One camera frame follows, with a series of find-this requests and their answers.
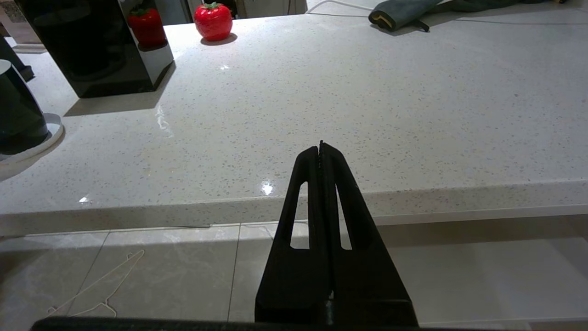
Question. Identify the white round coaster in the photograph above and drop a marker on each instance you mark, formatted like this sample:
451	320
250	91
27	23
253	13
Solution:
53	133

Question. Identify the brown QR code sign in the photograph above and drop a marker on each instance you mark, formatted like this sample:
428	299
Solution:
30	48

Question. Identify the grey folded cloth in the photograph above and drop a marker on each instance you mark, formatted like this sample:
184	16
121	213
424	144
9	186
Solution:
404	11

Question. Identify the black tissue box white lid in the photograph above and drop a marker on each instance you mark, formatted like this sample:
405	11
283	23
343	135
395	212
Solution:
92	50

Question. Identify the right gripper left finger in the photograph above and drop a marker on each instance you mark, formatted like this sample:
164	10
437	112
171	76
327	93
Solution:
285	285

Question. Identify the dark mug white inside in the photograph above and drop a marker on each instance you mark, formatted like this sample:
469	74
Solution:
18	115

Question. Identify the red tomato shaped ornament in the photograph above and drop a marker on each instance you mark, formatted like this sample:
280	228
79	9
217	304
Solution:
212	22

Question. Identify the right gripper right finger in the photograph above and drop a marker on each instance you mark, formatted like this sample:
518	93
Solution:
367	285

